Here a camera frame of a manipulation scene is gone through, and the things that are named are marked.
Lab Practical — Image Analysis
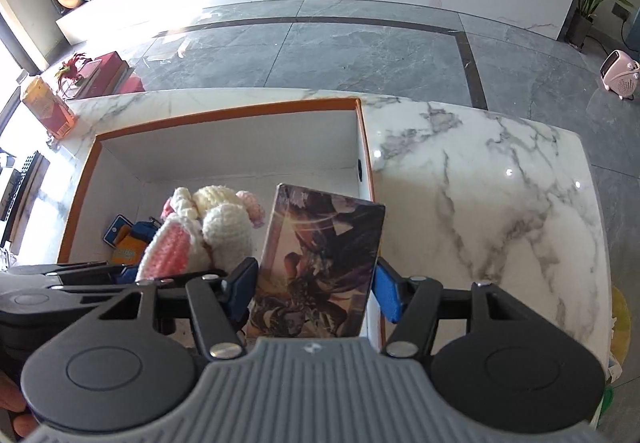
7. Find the red flower decoration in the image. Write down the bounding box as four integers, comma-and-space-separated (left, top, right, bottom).
53, 52, 89, 97

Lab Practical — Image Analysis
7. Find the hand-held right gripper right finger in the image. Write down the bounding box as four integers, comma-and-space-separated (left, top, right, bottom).
374, 256, 519, 360

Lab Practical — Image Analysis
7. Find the dark illustrated card box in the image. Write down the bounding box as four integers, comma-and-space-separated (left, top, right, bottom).
245, 182, 386, 340

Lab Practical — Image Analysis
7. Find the orange pouch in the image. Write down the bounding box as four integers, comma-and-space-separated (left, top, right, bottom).
112, 232, 149, 267

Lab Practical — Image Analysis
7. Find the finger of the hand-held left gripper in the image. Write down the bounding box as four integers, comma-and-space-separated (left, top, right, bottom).
7, 262, 149, 294

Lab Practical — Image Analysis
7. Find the large red gift box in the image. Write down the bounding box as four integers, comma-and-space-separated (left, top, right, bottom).
75, 51, 132, 97

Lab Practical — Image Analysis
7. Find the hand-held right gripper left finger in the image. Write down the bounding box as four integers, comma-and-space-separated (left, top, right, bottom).
97, 257, 260, 360

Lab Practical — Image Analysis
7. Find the yellow green object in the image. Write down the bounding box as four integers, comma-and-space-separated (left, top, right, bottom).
607, 285, 634, 375

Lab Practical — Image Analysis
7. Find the white storage box orange rim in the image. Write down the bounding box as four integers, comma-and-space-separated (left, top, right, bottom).
57, 97, 389, 350

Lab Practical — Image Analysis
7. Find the dark slatted furniture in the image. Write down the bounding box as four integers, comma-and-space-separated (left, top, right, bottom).
0, 150, 51, 249

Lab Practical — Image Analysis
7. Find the person's left hand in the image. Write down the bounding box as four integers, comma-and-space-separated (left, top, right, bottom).
0, 369, 39, 440

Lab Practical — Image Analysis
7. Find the blue pouch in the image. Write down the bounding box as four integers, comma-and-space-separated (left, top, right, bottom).
131, 220, 162, 244

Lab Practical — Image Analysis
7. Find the red box on table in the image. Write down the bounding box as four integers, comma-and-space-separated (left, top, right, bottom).
19, 76, 77, 139

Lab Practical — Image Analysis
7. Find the pink space heater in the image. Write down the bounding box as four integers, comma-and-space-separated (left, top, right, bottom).
599, 50, 640, 102

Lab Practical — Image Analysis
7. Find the white pink crochet plush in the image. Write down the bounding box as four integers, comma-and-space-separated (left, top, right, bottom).
135, 186, 266, 282

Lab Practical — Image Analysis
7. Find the blue patterned card packet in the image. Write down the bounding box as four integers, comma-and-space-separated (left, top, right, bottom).
103, 214, 133, 244

